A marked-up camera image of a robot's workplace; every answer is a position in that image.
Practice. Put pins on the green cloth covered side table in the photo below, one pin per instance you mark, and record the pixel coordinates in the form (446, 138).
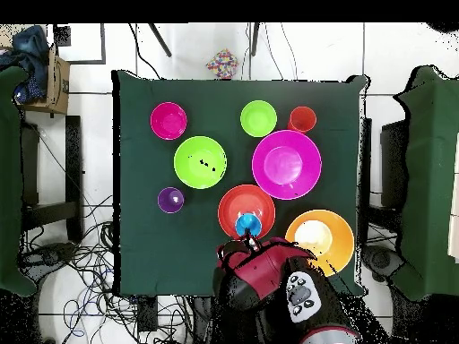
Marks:
(430, 179)
(9, 179)

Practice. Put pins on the colourful patterned box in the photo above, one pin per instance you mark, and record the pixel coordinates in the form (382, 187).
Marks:
(222, 64)

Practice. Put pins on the black metal frame stand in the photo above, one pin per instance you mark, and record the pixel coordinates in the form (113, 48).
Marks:
(73, 179)
(394, 165)

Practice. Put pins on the large orange bowl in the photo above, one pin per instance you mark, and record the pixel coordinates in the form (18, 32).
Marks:
(340, 233)

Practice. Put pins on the small pink bowl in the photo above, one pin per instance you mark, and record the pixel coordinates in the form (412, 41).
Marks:
(168, 120)

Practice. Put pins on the black power strip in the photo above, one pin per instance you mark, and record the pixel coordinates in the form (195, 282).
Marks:
(147, 315)

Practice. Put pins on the red-orange cup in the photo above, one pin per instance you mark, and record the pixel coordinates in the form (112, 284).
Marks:
(303, 120)

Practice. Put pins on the thin black square frame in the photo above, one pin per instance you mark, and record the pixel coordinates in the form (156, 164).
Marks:
(86, 62)

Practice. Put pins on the brown cardboard box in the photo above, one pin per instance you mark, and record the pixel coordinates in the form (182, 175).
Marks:
(59, 89)

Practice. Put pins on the large green bowl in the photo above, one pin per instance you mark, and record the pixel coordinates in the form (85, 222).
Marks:
(193, 172)

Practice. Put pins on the large pink bowl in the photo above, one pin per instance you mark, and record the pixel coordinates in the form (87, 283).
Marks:
(287, 165)

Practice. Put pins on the black pedestal leg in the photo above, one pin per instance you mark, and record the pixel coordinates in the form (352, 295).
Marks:
(380, 259)
(46, 256)

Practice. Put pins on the purple cup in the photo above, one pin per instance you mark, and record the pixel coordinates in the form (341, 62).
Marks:
(171, 200)

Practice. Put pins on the blue cup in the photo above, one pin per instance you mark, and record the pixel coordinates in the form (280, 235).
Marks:
(247, 222)

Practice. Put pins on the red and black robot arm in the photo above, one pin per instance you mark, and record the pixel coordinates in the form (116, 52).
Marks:
(258, 272)

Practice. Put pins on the small green bowl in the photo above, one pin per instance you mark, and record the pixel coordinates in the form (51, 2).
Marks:
(258, 118)

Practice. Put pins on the black tripod leg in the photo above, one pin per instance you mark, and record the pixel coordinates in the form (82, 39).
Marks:
(254, 39)
(160, 40)

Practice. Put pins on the red-orange bowl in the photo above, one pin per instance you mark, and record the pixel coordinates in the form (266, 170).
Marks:
(244, 200)

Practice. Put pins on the dark green table cloth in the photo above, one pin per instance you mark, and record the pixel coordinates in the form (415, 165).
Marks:
(143, 251)

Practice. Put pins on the blue cloth bundle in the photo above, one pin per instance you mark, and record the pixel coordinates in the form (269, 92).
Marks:
(30, 46)

